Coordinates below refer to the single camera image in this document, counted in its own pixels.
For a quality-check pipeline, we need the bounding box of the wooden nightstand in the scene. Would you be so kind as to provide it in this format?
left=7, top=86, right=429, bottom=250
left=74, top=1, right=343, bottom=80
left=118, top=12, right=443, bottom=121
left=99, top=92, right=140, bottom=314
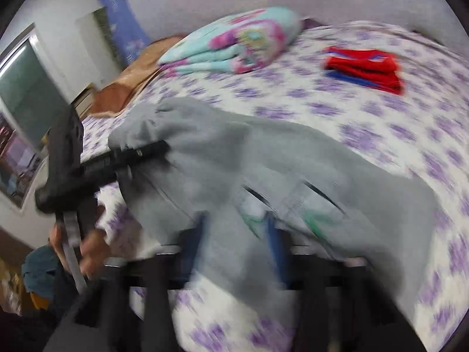
left=73, top=86, right=98, bottom=118

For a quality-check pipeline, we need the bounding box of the teal cloth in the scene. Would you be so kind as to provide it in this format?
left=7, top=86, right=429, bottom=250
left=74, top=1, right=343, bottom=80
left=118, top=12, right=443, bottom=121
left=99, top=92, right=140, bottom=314
left=21, top=246, right=61, bottom=301

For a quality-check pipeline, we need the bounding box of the dark green patterned panel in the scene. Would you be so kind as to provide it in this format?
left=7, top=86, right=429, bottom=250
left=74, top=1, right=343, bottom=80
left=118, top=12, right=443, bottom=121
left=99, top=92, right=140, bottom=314
left=91, top=7, right=127, bottom=70

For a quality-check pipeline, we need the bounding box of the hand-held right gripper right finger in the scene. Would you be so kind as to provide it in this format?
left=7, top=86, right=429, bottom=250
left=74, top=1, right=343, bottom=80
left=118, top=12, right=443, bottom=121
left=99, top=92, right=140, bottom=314
left=266, top=214, right=427, bottom=352

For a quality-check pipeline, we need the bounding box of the grey sweatshirt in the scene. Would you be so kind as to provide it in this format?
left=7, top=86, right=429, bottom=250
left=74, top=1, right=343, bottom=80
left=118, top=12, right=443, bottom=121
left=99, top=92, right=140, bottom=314
left=108, top=97, right=438, bottom=301

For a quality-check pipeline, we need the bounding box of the brown pillow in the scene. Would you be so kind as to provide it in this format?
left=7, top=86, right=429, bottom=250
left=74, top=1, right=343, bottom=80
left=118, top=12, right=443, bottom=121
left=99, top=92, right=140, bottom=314
left=90, top=35, right=187, bottom=118

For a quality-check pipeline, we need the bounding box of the bed with purple floral sheet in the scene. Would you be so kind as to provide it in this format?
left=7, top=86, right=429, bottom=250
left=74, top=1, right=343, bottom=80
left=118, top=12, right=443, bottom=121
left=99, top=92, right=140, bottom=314
left=79, top=20, right=469, bottom=352

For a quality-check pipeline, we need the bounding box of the folded floral blanket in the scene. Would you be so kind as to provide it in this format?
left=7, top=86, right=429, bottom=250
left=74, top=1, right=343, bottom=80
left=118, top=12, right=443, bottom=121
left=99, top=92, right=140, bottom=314
left=158, top=6, right=303, bottom=75

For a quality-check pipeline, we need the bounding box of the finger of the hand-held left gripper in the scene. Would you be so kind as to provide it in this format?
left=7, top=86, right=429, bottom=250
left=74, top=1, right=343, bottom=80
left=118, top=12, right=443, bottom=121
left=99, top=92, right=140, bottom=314
left=110, top=140, right=171, bottom=171

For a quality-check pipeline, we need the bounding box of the red folded garment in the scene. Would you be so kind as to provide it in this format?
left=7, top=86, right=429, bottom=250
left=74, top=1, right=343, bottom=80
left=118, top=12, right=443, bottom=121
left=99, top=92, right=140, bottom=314
left=324, top=47, right=404, bottom=95

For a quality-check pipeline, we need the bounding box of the blue printed bag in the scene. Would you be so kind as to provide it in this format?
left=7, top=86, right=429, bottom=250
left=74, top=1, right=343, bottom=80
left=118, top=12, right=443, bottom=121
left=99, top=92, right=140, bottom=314
left=97, top=0, right=151, bottom=67

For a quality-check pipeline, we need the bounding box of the window with white frame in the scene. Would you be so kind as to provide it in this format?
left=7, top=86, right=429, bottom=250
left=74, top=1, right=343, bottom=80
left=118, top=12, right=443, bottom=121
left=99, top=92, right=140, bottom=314
left=0, top=26, right=70, bottom=209

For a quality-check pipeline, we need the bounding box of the person's left hand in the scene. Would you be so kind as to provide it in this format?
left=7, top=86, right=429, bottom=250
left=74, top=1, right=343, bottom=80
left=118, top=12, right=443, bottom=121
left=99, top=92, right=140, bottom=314
left=47, top=224, right=111, bottom=279

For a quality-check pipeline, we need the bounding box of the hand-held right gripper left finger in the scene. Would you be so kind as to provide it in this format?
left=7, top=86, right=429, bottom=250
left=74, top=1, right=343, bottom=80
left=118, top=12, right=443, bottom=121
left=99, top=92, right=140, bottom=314
left=44, top=214, right=208, bottom=352

